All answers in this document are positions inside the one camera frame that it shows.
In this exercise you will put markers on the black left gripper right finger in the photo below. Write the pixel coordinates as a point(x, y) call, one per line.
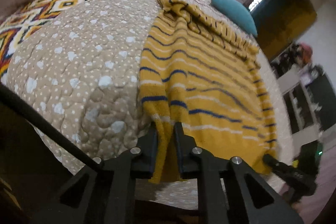
point(229, 191)

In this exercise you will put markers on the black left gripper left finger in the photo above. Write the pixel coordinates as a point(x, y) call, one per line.
point(105, 195)

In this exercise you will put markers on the yellow striped knit sweater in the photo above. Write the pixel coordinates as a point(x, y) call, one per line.
point(204, 74)

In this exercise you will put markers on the white shelf unit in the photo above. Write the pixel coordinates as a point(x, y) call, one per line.
point(310, 99)

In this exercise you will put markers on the beige dotted quilted bedspread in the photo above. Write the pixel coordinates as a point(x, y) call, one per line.
point(80, 72)

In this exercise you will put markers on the brown wooden door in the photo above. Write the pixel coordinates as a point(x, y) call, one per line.
point(280, 22)

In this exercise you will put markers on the teal pillow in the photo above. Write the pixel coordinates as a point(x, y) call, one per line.
point(237, 13)

